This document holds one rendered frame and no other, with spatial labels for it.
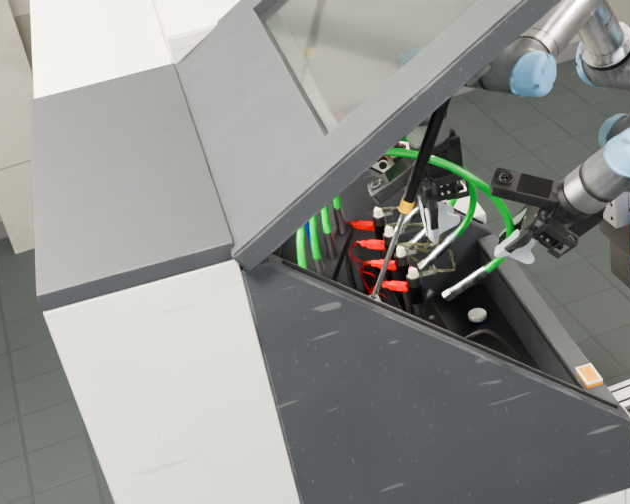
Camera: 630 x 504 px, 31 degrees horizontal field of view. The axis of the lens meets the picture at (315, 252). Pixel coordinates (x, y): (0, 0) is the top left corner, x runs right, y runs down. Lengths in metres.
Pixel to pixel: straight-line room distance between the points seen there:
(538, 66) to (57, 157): 0.81
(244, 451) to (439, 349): 0.34
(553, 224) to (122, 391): 0.73
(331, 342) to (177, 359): 0.23
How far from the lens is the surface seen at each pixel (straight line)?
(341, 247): 2.27
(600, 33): 2.47
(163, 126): 1.97
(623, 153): 1.75
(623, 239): 2.65
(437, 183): 2.00
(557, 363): 2.20
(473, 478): 1.97
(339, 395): 1.78
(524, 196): 1.85
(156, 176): 1.81
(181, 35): 2.20
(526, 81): 1.91
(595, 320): 3.80
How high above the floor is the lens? 2.31
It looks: 32 degrees down
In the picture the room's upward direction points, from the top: 12 degrees counter-clockwise
